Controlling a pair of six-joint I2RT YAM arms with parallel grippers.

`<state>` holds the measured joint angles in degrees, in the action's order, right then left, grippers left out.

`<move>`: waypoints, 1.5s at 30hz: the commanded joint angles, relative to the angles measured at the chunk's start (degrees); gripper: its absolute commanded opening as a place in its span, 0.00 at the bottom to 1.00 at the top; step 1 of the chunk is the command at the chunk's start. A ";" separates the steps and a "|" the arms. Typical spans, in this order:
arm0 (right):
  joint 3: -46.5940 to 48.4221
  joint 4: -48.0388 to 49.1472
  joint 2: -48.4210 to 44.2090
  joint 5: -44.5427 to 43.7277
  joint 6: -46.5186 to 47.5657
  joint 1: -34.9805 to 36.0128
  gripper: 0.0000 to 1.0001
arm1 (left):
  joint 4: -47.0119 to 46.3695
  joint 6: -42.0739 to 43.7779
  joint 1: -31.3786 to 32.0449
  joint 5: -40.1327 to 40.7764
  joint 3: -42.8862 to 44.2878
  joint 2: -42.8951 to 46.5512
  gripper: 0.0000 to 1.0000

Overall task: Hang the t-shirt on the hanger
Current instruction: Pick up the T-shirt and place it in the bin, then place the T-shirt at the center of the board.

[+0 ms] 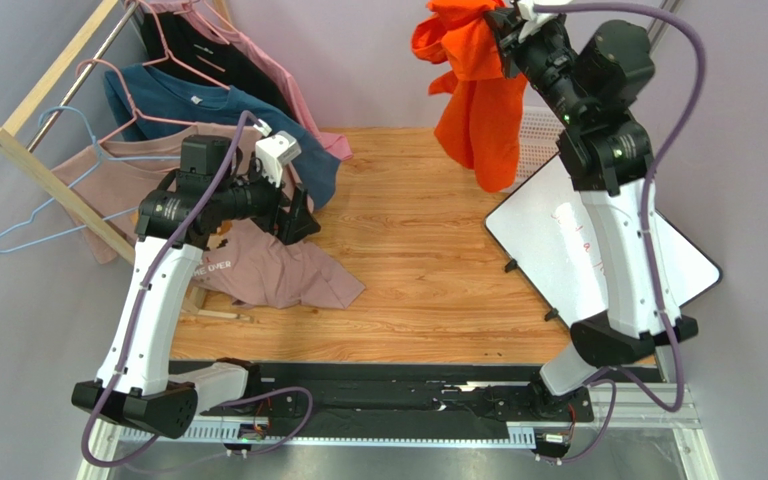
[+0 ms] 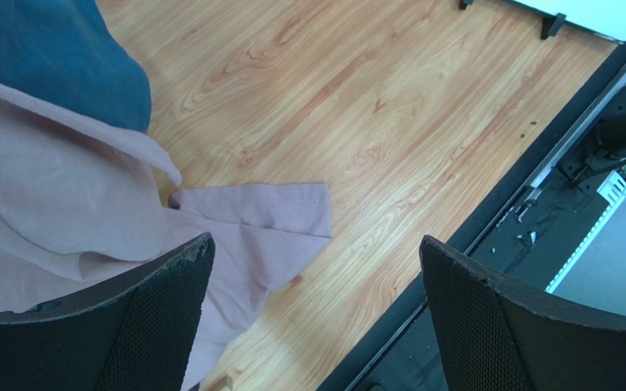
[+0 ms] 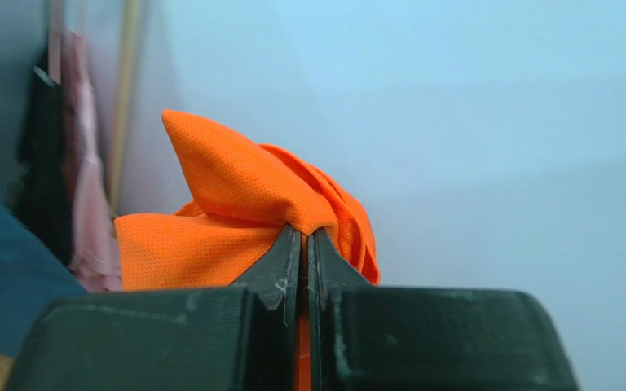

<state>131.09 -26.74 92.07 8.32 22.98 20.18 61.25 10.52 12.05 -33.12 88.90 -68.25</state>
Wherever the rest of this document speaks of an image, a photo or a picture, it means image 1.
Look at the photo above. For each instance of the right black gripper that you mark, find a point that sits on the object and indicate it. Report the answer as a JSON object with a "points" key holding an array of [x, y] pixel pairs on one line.
{"points": [[508, 33]]}

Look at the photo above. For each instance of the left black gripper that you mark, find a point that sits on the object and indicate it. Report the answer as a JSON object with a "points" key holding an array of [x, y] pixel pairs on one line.
{"points": [[302, 222]]}

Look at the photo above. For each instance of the orange t-shirt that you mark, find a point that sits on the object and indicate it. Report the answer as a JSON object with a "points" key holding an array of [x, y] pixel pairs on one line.
{"points": [[479, 127]]}

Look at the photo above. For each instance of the light blue wire hanger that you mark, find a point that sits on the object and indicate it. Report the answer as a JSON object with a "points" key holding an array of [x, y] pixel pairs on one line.
{"points": [[100, 159]]}

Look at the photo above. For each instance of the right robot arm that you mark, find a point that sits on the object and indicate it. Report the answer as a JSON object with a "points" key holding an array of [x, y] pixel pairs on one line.
{"points": [[610, 160]]}

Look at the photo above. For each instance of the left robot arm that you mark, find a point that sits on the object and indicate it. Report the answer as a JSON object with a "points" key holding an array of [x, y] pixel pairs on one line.
{"points": [[217, 181]]}

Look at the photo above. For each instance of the mauve pixel-print t-shirt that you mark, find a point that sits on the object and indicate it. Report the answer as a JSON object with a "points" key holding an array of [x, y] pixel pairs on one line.
{"points": [[240, 260]]}

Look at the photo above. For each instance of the pink t-shirt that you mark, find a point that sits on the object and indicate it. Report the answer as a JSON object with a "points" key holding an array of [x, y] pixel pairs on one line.
{"points": [[210, 27]]}

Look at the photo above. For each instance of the pink hanger on blue shirt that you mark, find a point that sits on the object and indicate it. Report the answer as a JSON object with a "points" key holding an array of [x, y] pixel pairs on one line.
{"points": [[148, 104]]}

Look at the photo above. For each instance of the blue t-shirt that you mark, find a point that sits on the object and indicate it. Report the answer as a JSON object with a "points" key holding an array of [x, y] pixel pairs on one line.
{"points": [[316, 167]]}

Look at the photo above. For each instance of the black t-shirt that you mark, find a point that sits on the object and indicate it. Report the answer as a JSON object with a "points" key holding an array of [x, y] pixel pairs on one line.
{"points": [[186, 54]]}

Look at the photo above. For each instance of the white plastic basket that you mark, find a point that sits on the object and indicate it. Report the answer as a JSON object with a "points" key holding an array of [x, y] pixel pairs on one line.
{"points": [[538, 134]]}

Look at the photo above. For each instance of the whiteboard with red writing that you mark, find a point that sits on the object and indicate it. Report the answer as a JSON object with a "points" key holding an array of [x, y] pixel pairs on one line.
{"points": [[544, 227]]}

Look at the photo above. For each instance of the metal rack rod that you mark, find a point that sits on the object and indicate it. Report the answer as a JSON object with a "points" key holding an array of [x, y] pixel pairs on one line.
{"points": [[48, 120]]}

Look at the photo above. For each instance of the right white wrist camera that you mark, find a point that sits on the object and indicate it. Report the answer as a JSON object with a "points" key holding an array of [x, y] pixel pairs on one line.
{"points": [[538, 12]]}

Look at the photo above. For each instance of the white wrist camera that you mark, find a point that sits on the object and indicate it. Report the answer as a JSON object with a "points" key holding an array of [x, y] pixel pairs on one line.
{"points": [[538, 12], [274, 151]]}

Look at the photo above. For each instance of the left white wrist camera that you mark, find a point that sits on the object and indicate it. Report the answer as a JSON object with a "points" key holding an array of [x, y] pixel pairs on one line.
{"points": [[274, 151]]}

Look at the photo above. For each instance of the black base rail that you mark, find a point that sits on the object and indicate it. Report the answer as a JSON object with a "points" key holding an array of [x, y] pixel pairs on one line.
{"points": [[391, 401]]}

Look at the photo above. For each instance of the aluminium mounting frame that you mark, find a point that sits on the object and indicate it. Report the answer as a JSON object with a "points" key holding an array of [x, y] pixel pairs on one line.
{"points": [[605, 410]]}

